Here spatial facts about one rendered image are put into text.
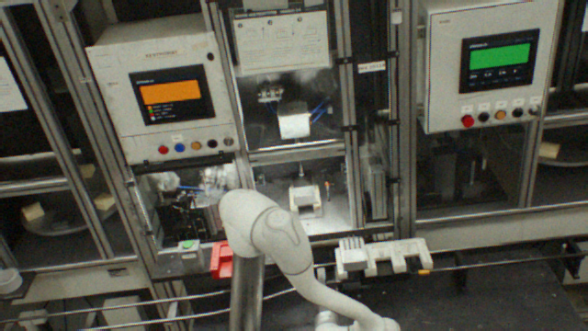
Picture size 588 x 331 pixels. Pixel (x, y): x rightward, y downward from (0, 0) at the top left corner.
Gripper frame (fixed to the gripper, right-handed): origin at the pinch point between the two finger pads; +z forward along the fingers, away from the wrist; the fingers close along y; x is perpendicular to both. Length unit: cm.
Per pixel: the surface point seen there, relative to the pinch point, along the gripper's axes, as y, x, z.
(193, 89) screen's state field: 77, 35, 17
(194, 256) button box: 11, 48, 7
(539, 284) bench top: -20, -87, 1
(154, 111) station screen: 71, 50, 17
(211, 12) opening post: 101, 24, 21
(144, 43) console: 94, 47, 19
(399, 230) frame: -0.8, -34.7, 21.4
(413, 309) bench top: -19.7, -34.9, -4.8
